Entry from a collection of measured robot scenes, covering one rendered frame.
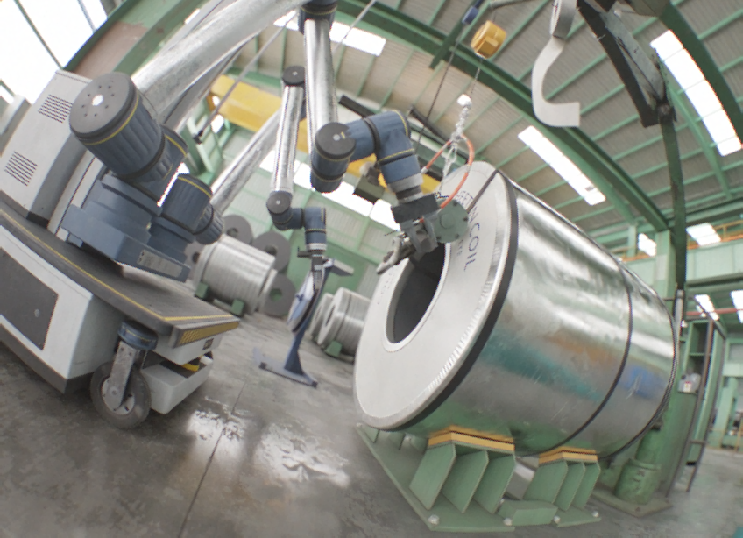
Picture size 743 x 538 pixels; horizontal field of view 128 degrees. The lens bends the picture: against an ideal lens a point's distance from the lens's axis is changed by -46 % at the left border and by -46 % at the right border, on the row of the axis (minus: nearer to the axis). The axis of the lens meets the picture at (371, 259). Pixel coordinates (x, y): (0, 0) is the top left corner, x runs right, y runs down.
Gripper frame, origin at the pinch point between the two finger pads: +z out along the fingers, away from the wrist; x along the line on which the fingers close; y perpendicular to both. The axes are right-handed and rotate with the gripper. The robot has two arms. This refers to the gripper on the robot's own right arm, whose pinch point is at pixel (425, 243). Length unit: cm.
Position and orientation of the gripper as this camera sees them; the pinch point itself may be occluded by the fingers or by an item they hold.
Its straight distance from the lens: 96.4
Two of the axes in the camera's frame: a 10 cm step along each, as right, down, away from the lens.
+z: 3.4, 9.1, 2.2
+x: 9.4, -3.4, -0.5
